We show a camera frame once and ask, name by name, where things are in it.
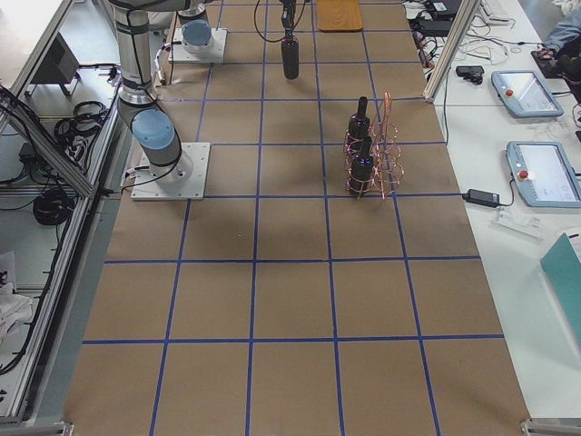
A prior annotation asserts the dark wine bottle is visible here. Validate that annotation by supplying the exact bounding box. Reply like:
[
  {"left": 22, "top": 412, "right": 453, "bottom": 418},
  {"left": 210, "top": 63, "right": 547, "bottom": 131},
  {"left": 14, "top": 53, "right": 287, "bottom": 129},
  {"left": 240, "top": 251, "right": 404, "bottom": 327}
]
[
  {"left": 349, "top": 136, "right": 374, "bottom": 197},
  {"left": 346, "top": 96, "right": 370, "bottom": 153},
  {"left": 281, "top": 35, "right": 300, "bottom": 80}
]

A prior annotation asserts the near teach pendant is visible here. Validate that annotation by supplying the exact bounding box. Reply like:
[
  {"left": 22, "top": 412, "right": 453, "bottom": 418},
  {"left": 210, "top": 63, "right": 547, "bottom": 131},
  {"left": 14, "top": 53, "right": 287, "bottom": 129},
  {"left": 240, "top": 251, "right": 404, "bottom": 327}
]
[{"left": 506, "top": 141, "right": 580, "bottom": 209}]

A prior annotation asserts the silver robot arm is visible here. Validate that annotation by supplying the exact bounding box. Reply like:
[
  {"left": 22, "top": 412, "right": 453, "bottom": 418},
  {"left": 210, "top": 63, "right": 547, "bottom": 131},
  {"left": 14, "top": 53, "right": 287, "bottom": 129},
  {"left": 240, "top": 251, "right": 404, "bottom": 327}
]
[
  {"left": 110, "top": 1, "right": 212, "bottom": 183},
  {"left": 178, "top": 1, "right": 212, "bottom": 53}
]

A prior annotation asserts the teach pendant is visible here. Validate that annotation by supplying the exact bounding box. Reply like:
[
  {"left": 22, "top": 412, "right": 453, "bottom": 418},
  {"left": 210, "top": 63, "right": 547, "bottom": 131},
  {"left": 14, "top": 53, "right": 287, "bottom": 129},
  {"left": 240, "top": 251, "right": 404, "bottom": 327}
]
[
  {"left": 490, "top": 70, "right": 564, "bottom": 118},
  {"left": 506, "top": 141, "right": 580, "bottom": 209}
]

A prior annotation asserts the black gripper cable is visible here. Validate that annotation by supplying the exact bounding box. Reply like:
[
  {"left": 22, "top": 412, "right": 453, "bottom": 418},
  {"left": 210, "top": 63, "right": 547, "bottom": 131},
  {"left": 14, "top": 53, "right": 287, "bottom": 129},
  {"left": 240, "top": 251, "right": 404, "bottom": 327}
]
[{"left": 252, "top": 0, "right": 314, "bottom": 45}]

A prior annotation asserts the copper wire bottle basket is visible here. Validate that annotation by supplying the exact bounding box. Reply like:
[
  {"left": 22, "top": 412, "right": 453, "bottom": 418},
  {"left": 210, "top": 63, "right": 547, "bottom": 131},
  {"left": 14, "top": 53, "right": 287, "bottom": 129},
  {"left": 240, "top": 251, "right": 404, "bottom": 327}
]
[{"left": 343, "top": 92, "right": 405, "bottom": 199}]

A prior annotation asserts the far teach pendant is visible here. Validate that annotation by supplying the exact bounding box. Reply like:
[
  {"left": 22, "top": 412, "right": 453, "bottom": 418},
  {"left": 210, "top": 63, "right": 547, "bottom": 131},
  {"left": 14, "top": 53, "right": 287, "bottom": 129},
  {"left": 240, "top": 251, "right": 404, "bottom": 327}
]
[{"left": 490, "top": 70, "right": 564, "bottom": 118}]

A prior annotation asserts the teal folder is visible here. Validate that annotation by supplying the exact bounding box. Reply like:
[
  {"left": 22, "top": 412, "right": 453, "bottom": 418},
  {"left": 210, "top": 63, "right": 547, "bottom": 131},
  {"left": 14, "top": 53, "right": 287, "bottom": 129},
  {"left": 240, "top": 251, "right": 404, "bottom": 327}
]
[{"left": 540, "top": 232, "right": 581, "bottom": 342}]

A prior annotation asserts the white cloth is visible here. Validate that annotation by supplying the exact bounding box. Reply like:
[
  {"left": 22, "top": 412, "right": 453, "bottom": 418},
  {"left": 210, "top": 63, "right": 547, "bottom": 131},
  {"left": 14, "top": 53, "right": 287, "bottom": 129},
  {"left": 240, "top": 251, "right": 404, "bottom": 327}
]
[{"left": 0, "top": 252, "right": 34, "bottom": 360}]

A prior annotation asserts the wooden tray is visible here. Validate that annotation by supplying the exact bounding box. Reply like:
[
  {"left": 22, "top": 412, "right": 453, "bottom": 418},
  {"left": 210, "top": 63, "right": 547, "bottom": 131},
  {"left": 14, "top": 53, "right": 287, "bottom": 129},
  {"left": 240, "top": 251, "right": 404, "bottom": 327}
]
[{"left": 316, "top": 0, "right": 363, "bottom": 33}]

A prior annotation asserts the aluminium frame post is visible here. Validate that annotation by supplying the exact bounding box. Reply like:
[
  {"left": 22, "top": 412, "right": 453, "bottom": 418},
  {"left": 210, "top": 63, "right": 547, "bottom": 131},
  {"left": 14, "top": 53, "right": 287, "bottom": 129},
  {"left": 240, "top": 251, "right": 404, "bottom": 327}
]
[{"left": 423, "top": 0, "right": 480, "bottom": 104}]

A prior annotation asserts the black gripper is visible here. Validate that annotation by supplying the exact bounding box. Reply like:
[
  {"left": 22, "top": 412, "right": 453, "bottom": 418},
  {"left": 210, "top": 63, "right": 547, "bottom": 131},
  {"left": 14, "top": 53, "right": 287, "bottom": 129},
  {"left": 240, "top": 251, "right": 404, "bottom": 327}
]
[{"left": 281, "top": 0, "right": 296, "bottom": 36}]

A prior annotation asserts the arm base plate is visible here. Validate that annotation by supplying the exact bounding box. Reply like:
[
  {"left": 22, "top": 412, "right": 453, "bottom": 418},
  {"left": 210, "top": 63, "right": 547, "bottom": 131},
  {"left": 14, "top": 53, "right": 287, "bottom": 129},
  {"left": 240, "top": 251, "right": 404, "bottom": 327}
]
[
  {"left": 169, "top": 28, "right": 228, "bottom": 64},
  {"left": 131, "top": 143, "right": 211, "bottom": 201}
]

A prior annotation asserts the black power adapter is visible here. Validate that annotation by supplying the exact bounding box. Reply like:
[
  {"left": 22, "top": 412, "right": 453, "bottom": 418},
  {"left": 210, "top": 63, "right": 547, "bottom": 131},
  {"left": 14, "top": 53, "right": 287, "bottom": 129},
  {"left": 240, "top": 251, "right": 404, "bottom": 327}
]
[{"left": 462, "top": 189, "right": 500, "bottom": 208}]

